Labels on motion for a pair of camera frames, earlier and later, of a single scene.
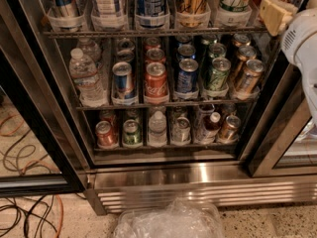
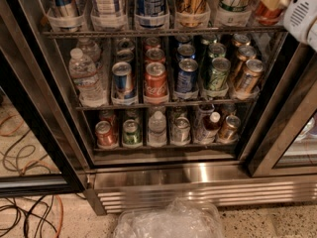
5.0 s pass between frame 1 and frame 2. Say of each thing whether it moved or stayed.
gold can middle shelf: stayed
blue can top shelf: stayed
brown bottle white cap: stayed
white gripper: moved
